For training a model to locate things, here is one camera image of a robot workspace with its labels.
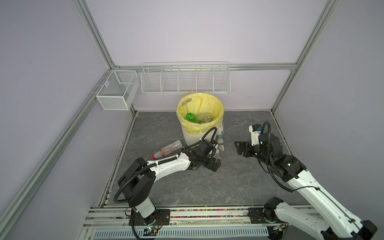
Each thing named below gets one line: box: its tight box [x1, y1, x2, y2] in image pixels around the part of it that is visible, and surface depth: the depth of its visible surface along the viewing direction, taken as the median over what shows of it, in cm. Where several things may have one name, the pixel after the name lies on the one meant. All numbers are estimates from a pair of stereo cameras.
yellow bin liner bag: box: [176, 92, 225, 135], surface depth 91 cm
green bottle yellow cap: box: [185, 112, 196, 122], surface depth 99 cm
